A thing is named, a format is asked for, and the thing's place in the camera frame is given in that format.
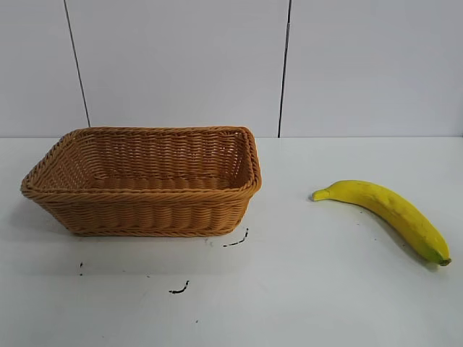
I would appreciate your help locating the yellow banana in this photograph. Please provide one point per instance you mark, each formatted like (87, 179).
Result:
(394, 207)

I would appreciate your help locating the brown woven wicker basket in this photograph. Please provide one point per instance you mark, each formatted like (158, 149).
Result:
(144, 213)

